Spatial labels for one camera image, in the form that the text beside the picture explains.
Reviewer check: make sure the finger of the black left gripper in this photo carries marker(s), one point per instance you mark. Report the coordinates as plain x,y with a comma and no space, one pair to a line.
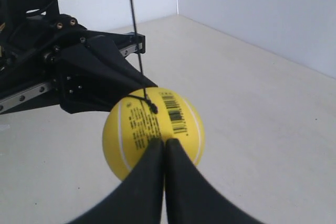
95,76

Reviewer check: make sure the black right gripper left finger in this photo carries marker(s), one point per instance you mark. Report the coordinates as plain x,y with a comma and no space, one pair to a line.
138,199

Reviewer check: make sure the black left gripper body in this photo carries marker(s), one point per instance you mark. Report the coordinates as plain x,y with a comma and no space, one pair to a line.
33,34

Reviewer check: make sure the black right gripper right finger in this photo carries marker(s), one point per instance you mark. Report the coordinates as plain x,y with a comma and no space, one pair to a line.
190,198

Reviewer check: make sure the yellow tennis ball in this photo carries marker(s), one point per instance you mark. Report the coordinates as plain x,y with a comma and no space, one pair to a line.
147,114

